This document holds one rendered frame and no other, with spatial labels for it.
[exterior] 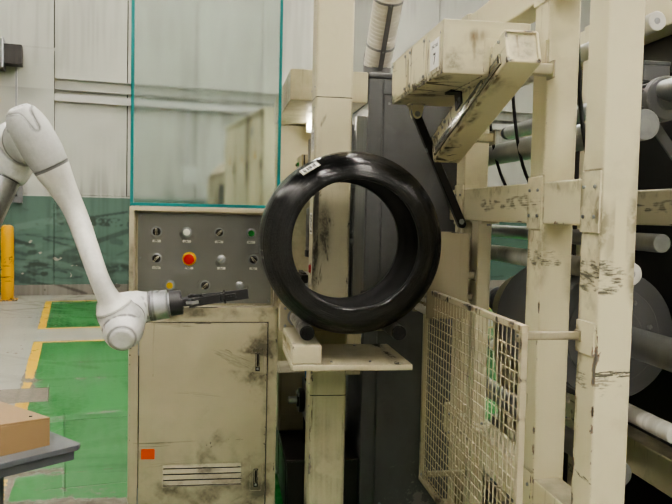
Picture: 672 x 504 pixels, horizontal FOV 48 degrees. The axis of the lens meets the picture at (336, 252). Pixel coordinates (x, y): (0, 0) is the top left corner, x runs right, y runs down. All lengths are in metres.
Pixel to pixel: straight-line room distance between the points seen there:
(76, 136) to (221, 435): 8.92
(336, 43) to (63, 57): 9.20
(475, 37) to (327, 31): 0.71
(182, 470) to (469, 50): 1.83
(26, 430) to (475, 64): 1.49
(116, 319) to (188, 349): 0.78
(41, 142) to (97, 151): 9.31
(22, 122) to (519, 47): 1.33
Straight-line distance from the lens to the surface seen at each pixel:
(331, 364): 2.29
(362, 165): 2.25
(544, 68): 2.18
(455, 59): 2.10
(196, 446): 2.97
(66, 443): 2.13
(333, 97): 2.64
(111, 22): 11.80
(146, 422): 2.95
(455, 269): 2.65
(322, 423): 2.71
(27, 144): 2.22
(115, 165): 11.52
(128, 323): 2.13
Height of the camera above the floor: 1.26
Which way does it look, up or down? 3 degrees down
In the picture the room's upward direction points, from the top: 1 degrees clockwise
